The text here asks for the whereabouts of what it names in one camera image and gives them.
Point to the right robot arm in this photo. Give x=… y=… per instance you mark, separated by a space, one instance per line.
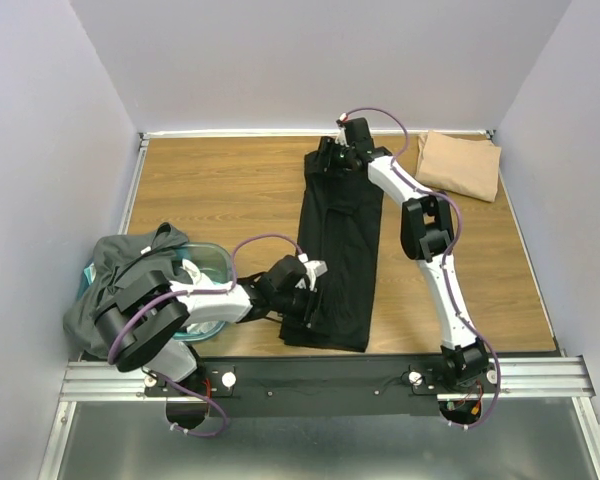
x=428 y=236

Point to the teal plastic basket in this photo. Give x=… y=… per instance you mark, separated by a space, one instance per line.
x=215 y=260

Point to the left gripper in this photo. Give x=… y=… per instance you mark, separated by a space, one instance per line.
x=305 y=319

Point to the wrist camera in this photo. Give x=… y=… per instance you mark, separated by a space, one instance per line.
x=341 y=138
x=313 y=270

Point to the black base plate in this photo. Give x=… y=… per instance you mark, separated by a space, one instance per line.
x=340 y=385

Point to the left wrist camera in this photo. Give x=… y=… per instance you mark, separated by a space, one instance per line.
x=313 y=270

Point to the aluminium rail frame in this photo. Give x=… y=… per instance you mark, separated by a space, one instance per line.
x=544 y=425

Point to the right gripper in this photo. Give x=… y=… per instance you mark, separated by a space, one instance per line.
x=325 y=150

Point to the folded beige t shirt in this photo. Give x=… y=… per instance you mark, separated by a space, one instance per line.
x=466 y=167

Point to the black t shirt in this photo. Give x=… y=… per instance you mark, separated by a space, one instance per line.
x=340 y=224

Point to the grey t shirt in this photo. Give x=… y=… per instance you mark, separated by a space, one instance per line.
x=119 y=260

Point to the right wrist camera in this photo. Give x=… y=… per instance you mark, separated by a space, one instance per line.
x=341 y=138

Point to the white clothes in basket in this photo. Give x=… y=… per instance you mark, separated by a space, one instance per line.
x=198 y=332

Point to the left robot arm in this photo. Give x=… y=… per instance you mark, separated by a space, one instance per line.
x=139 y=324

